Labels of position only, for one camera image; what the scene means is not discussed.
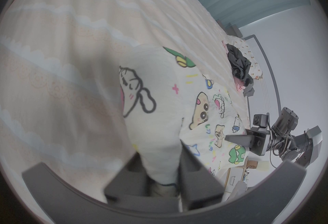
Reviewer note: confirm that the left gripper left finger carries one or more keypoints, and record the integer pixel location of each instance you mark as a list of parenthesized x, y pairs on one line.
[(128, 182)]

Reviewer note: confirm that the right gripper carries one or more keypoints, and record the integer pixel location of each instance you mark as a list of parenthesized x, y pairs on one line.
[(258, 143)]

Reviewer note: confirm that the black garment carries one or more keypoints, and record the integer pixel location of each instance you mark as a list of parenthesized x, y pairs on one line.
[(239, 64)]

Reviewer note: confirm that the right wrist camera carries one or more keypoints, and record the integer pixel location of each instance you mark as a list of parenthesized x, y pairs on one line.
[(260, 120)]

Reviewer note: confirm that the bed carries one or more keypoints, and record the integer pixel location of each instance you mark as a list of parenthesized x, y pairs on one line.
[(76, 51)]

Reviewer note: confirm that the wooden bedside table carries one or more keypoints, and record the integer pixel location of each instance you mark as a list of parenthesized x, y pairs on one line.
[(242, 169)]

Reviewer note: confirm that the white printed pyjama top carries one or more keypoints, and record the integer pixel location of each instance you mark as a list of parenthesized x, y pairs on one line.
[(158, 125)]

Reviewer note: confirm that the white printed pillow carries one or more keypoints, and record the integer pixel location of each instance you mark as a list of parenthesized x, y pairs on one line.
[(255, 64)]

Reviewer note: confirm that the pink garment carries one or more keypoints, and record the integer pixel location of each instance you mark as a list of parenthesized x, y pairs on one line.
[(240, 85)]

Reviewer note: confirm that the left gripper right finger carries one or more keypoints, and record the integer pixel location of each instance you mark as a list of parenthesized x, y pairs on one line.
[(197, 184)]

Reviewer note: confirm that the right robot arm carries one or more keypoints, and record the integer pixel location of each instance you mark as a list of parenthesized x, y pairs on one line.
[(294, 138)]

